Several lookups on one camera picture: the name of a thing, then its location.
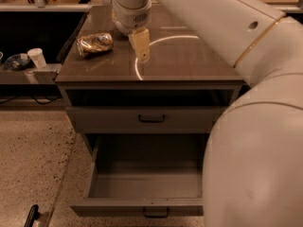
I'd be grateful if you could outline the grey drawer cabinet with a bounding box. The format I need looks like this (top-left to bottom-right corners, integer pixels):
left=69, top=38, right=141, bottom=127
left=54, top=5, right=247, bottom=218

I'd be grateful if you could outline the black middle drawer handle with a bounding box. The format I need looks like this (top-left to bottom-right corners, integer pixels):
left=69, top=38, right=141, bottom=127
left=142, top=207, right=169, bottom=218

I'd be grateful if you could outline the white paper cup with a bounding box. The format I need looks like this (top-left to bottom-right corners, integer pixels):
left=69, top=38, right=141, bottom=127
left=27, top=48, right=46, bottom=68

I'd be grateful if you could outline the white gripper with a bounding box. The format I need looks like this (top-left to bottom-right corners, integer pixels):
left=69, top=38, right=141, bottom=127
left=112, top=1, right=152, bottom=62

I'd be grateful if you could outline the black top drawer handle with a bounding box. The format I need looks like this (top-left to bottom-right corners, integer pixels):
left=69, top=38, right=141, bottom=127
left=138, top=114, right=166, bottom=123

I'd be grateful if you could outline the black drawer handle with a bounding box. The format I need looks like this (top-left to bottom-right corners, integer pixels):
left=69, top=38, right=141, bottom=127
left=142, top=207, right=169, bottom=218
left=138, top=114, right=166, bottom=123

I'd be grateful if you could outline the dark patterned bowl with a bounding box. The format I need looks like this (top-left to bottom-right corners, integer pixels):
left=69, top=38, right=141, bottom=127
left=5, top=53, right=31, bottom=71

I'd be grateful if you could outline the black object on floor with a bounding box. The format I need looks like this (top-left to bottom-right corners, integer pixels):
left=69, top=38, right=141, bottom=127
left=24, top=204, right=40, bottom=227

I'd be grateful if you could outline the open middle drawer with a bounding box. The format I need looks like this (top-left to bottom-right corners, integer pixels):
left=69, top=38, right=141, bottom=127
left=71, top=133, right=207, bottom=217

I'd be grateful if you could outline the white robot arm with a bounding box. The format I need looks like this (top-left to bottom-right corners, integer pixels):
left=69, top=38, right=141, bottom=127
left=113, top=0, right=303, bottom=227

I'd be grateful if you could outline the black floor cable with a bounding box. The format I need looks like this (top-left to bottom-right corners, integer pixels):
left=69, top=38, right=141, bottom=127
left=0, top=96, right=62, bottom=106

